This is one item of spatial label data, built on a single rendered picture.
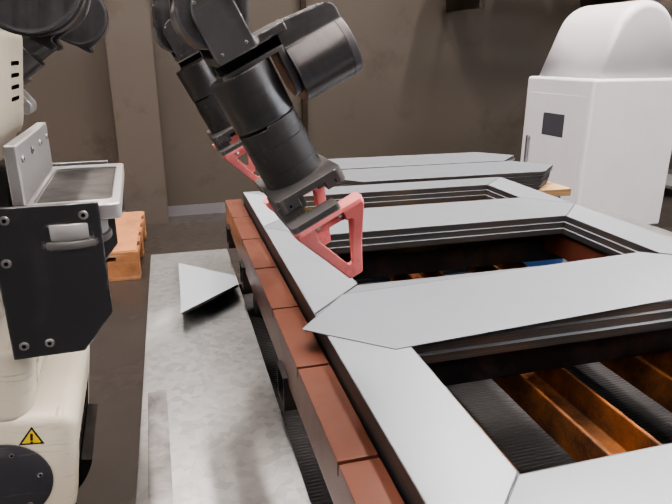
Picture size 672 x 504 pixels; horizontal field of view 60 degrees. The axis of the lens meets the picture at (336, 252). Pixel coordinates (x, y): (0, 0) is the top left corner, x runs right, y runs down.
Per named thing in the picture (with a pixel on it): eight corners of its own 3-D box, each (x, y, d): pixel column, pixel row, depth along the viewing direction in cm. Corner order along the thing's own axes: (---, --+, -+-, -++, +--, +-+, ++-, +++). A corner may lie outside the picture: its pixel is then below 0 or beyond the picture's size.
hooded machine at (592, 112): (569, 244, 387) (602, -4, 339) (509, 219, 445) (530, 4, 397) (657, 233, 411) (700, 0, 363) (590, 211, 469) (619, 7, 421)
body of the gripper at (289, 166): (316, 164, 61) (283, 99, 57) (349, 183, 51) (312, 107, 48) (262, 196, 60) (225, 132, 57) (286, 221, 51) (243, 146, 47)
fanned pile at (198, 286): (227, 260, 151) (226, 246, 150) (247, 324, 116) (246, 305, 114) (178, 265, 148) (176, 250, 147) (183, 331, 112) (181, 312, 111)
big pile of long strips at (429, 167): (503, 166, 218) (504, 150, 216) (571, 188, 182) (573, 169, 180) (293, 177, 198) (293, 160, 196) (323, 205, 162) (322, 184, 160)
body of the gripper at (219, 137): (244, 122, 99) (222, 81, 96) (256, 128, 90) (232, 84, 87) (211, 141, 98) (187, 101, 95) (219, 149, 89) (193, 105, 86)
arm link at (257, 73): (199, 74, 52) (207, 76, 47) (266, 37, 53) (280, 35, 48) (238, 142, 55) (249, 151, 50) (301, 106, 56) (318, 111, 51)
